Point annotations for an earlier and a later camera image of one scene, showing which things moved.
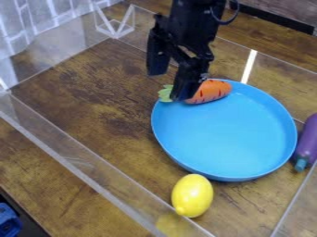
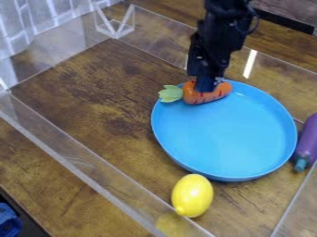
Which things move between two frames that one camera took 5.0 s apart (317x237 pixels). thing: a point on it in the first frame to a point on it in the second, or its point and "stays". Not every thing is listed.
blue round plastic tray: [234, 139] stays
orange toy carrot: [209, 91] stays
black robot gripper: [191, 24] to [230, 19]
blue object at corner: [9, 223] stays
